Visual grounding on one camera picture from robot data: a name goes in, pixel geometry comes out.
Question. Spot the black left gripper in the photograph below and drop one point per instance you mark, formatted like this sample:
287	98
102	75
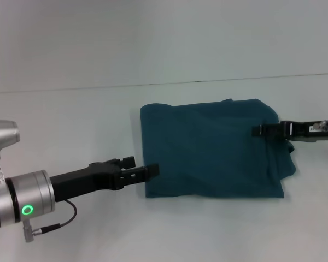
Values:
84	178

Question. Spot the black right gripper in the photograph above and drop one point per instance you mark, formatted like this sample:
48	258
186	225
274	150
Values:
309	130

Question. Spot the teal t-shirt with FREE print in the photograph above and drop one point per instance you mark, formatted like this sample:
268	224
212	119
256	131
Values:
213	147

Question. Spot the silver and white left arm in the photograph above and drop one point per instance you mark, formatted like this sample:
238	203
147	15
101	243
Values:
16	199

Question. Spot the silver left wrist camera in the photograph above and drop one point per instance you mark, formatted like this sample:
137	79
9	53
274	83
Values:
1	139

